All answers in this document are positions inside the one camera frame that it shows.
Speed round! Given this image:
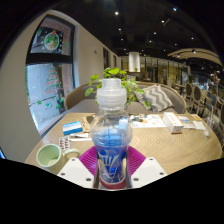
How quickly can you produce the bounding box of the group of ceiling lights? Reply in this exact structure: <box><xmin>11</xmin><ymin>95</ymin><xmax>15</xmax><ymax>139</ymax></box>
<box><xmin>113</xmin><ymin>4</ymin><xmax>198</xmax><ymax>56</ymax></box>

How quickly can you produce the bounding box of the clear drinking glass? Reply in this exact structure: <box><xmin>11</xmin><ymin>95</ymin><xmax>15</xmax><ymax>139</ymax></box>
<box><xmin>202</xmin><ymin>111</ymin><xmax>214</xmax><ymax>138</ymax></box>

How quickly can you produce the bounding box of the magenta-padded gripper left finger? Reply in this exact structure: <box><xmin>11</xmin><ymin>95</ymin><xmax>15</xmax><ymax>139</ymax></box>
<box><xmin>57</xmin><ymin>145</ymin><xmax>99</xmax><ymax>190</ymax></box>

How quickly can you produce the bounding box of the light green mug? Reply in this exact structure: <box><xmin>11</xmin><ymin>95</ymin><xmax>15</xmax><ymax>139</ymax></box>
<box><xmin>35</xmin><ymin>143</ymin><xmax>81</xmax><ymax>169</ymax></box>

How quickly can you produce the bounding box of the pill blister pack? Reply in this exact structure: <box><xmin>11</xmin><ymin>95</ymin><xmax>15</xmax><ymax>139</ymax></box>
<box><xmin>58</xmin><ymin>135</ymin><xmax>72</xmax><ymax>151</ymax></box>

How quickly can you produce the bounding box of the group of dining chairs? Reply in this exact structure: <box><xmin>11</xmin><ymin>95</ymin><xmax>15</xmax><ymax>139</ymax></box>
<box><xmin>181</xmin><ymin>79</ymin><xmax>224</xmax><ymax>134</ymax></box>

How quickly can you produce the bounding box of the small blue box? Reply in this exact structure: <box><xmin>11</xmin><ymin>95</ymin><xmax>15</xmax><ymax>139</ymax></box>
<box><xmin>62</xmin><ymin>120</ymin><xmax>84</xmax><ymax>136</ymax></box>

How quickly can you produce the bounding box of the clear blue-label drink bottle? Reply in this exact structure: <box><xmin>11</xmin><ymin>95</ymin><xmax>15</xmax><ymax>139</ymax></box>
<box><xmin>89</xmin><ymin>78</ymin><xmax>134</xmax><ymax>190</ymax></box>

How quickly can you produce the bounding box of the curved grey sofa bench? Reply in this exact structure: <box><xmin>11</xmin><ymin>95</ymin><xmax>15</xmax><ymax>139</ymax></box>
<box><xmin>63</xmin><ymin>81</ymin><xmax>188</xmax><ymax>115</ymax></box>

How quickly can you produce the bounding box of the white round column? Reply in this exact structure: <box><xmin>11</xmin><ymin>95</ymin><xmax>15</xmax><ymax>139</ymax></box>
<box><xmin>128</xmin><ymin>51</ymin><xmax>142</xmax><ymax>73</ymax></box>

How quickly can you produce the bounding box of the white printed brochure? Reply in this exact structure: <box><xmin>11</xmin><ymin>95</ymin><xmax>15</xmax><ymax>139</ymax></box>
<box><xmin>129</xmin><ymin>113</ymin><xmax>167</xmax><ymax>129</ymax></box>

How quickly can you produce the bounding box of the green potted plant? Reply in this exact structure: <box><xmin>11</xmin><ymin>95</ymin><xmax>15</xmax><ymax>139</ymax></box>
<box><xmin>84</xmin><ymin>66</ymin><xmax>151</xmax><ymax>108</ymax></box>

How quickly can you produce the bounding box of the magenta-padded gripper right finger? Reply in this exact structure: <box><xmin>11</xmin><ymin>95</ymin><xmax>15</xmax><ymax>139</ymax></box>
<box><xmin>125</xmin><ymin>145</ymin><xmax>168</xmax><ymax>190</ymax></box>

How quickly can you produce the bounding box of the grey chevron cushion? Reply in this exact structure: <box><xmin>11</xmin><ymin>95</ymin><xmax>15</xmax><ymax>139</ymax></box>
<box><xmin>135</xmin><ymin>83</ymin><xmax>175</xmax><ymax>113</ymax></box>

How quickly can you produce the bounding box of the long white carton box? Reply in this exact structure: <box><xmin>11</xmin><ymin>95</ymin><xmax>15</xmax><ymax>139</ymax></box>
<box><xmin>162</xmin><ymin>111</ymin><xmax>185</xmax><ymax>134</ymax></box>

